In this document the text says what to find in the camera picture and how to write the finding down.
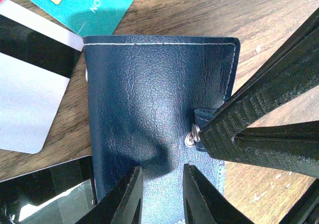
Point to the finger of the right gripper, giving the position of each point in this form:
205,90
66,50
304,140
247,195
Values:
291,71
293,147

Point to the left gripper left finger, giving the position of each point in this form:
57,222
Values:
122,205

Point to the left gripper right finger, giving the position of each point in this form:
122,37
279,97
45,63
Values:
204,204

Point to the blue leather card holder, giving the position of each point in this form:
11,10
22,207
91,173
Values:
144,94

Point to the black card right pile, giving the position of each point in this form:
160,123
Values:
59,194

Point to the white card with red dot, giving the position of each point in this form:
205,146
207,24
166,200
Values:
37,58

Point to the teal card upper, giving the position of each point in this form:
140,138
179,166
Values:
86,17

